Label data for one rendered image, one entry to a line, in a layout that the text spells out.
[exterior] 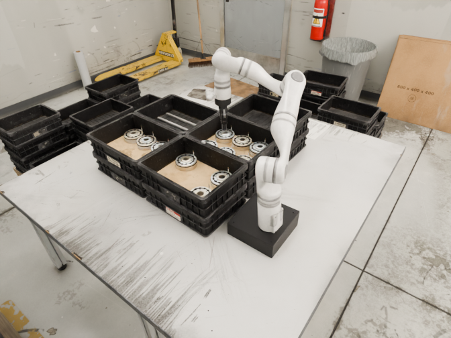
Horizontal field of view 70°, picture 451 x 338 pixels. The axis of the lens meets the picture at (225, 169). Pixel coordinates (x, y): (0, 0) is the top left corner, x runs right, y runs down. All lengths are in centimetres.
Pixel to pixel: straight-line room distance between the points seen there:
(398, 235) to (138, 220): 180
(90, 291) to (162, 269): 98
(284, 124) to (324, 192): 56
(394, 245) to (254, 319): 151
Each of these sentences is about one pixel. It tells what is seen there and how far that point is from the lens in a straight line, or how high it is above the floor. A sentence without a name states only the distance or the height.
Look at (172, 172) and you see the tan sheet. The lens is 154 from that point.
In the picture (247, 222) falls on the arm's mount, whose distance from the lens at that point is 136.
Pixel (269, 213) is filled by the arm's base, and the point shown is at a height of 88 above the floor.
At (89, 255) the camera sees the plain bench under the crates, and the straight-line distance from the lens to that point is 147.
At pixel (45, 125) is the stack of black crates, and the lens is 287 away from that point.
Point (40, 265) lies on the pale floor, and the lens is 252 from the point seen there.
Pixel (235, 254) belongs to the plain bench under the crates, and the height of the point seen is 70.
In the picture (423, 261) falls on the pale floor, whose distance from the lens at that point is 251.
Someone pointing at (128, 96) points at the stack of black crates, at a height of 48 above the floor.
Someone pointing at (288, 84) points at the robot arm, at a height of 125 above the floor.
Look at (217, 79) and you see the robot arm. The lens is 142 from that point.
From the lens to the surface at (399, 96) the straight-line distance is 400.
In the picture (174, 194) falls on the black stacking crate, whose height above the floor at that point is 87.
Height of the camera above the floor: 177
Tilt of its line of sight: 38 degrees down
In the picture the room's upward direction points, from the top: 2 degrees counter-clockwise
